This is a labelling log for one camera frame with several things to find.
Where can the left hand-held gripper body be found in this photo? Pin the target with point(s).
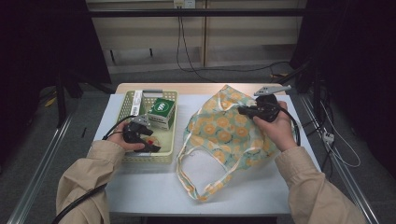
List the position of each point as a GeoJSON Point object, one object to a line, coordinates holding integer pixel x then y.
{"type": "Point", "coordinates": [132, 133]}

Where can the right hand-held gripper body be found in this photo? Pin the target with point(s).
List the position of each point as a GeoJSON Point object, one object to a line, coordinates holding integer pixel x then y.
{"type": "Point", "coordinates": [267, 107]}

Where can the pale yellow plastic basket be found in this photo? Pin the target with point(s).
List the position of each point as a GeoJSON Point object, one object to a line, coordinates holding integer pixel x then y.
{"type": "Point", "coordinates": [168, 146]}

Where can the square green white box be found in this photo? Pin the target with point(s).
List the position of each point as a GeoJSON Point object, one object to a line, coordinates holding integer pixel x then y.
{"type": "Point", "coordinates": [161, 112]}

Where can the tall green white box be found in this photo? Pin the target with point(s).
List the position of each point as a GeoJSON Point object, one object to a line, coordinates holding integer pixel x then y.
{"type": "Point", "coordinates": [136, 104]}

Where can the orange print cloth bag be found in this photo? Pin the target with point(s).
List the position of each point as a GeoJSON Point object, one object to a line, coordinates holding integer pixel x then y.
{"type": "Point", "coordinates": [224, 130]}

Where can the person's left hand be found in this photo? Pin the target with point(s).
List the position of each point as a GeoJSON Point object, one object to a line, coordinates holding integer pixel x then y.
{"type": "Point", "coordinates": [120, 140]}

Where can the person's right hand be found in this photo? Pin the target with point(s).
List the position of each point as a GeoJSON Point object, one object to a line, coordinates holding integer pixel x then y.
{"type": "Point", "coordinates": [277, 130]}

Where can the white table mat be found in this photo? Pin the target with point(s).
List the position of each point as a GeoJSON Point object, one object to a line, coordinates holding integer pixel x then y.
{"type": "Point", "coordinates": [155, 193]}

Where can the white power strip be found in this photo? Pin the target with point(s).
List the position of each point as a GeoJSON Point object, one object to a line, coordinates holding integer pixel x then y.
{"type": "Point", "coordinates": [328, 137]}

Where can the black metal stand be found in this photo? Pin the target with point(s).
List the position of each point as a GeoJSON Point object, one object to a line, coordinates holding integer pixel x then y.
{"type": "Point", "coordinates": [61, 99]}

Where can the black horizontal metal bar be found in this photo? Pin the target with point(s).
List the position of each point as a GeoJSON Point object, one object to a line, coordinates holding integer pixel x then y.
{"type": "Point", "coordinates": [199, 12]}

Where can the aluminium floor rail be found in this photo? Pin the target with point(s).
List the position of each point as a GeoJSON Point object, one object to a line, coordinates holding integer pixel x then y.
{"type": "Point", "coordinates": [40, 168]}
{"type": "Point", "coordinates": [348, 180]}

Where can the white wall socket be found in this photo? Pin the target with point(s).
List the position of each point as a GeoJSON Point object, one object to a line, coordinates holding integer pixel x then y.
{"type": "Point", "coordinates": [184, 3]}

